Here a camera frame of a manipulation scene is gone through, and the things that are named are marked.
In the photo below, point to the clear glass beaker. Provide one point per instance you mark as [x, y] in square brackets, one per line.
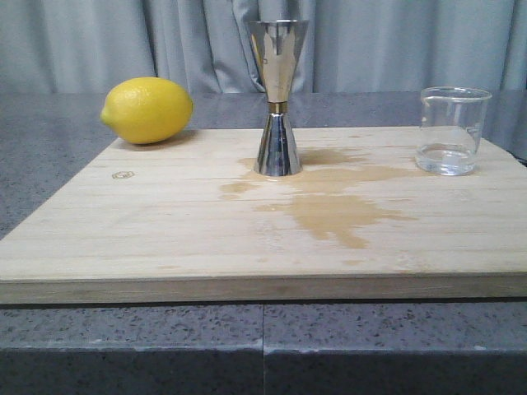
[451, 129]

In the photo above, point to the grey curtain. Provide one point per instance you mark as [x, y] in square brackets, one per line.
[350, 46]

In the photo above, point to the light wooden cutting board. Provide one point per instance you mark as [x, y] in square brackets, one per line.
[189, 219]

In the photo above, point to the steel cocktail jigger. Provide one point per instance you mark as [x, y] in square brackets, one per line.
[276, 47]

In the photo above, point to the yellow lemon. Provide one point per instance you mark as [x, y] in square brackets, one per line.
[145, 110]

